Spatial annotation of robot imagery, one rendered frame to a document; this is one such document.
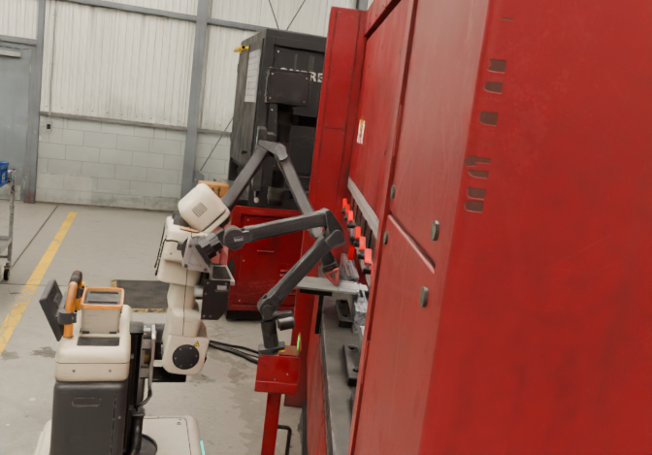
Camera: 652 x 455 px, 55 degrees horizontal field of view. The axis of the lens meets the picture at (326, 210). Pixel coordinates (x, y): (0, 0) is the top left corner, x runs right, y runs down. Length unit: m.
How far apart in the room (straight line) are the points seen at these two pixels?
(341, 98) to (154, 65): 6.30
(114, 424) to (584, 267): 2.31
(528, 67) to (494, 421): 0.16
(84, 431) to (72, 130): 7.43
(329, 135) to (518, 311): 3.25
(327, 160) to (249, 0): 6.46
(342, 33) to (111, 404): 2.19
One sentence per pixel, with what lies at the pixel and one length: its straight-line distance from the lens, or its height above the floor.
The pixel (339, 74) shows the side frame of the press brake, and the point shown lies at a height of 1.95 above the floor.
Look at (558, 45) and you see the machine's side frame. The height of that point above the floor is 1.76.
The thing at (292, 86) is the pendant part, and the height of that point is 1.86.
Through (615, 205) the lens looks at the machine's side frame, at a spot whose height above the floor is 1.70.
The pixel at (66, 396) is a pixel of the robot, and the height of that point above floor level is 0.64.
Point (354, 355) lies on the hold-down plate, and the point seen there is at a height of 0.91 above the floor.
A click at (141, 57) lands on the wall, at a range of 9.61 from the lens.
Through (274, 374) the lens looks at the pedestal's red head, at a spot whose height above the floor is 0.73.
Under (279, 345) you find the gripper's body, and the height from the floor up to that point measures 0.84.
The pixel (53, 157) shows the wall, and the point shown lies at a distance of 9.72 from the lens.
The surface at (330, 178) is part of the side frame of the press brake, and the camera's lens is 3.54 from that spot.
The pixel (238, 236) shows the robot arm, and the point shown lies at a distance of 2.31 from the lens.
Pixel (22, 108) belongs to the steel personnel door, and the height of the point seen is 1.31.
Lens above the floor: 1.72
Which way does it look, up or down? 9 degrees down
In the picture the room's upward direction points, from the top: 7 degrees clockwise
